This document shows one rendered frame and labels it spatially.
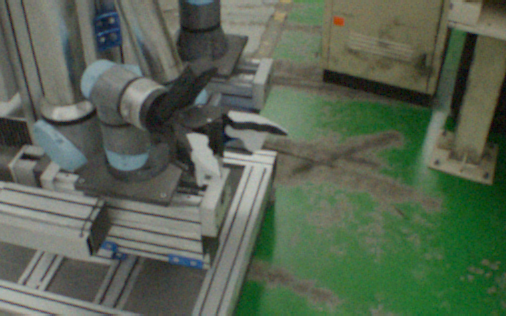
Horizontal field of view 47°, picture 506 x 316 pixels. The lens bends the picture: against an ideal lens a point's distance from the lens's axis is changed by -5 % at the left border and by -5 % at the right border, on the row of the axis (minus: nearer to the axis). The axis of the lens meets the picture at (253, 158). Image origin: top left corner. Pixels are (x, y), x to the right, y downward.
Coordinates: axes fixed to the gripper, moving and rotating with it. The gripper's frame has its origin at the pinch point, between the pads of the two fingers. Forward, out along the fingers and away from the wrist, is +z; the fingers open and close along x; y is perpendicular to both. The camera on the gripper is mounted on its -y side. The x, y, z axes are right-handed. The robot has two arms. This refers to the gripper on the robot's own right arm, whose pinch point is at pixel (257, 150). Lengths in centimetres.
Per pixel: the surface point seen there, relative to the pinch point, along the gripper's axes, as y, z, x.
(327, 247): 95, -27, -88
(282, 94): 87, -95, -152
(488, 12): 9, -6, -122
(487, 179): 85, 5, -156
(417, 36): 47, -47, -177
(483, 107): 55, -5, -154
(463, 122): 65, -11, -154
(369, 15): 43, -68, -170
